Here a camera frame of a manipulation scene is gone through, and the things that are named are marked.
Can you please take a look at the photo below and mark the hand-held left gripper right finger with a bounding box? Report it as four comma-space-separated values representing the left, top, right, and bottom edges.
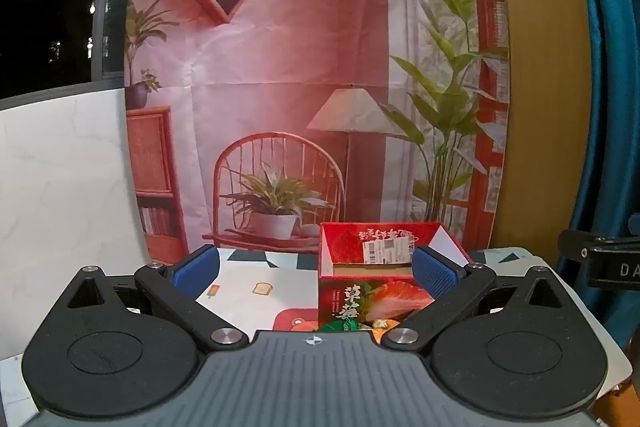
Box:
382, 246, 569, 353

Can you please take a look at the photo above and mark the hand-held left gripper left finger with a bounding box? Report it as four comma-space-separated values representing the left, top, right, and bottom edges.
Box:
64, 244, 249, 352

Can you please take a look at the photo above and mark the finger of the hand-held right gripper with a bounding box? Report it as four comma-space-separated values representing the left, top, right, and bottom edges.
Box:
557, 229, 640, 277

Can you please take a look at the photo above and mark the white marble board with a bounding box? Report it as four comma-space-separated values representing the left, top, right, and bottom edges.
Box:
0, 87, 151, 363

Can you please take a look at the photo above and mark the red cloth pouch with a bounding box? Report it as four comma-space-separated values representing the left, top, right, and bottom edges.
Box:
272, 307, 321, 334

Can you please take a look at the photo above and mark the printed room backdrop cloth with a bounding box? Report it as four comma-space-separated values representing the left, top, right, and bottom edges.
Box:
124, 0, 511, 258

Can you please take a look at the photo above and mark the patterned tablecloth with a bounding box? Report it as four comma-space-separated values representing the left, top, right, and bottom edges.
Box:
0, 246, 633, 427

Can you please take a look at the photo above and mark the red strawberry cardboard box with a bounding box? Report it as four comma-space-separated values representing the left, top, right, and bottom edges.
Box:
316, 221, 471, 334

